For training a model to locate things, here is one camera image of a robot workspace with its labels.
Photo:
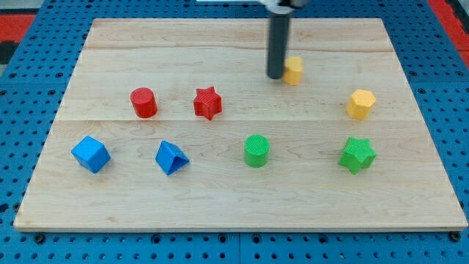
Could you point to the silver pusher mount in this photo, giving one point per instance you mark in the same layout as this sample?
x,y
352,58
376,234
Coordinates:
x,y
283,6

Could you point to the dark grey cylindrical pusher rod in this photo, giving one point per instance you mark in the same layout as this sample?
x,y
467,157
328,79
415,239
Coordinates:
x,y
278,34

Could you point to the yellow heart block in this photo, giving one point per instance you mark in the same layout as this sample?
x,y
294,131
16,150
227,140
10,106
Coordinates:
x,y
293,70

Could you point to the yellow hexagon block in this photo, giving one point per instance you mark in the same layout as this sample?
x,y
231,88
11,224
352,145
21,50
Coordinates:
x,y
360,104

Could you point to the red star block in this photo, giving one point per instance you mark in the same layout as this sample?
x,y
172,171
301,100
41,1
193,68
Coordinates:
x,y
207,103

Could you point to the green cylinder block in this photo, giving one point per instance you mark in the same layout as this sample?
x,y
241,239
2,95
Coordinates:
x,y
256,150

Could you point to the light wooden board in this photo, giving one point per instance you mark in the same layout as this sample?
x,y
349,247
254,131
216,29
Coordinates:
x,y
302,188

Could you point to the green star block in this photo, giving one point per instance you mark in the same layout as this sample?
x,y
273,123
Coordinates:
x,y
357,154

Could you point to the red cylinder block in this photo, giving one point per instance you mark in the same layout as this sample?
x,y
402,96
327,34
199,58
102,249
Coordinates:
x,y
144,102

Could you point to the blue triangular prism block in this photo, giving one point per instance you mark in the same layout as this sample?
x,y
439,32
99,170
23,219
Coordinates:
x,y
170,158

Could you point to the blue cube block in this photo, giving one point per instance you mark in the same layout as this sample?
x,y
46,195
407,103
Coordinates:
x,y
91,154

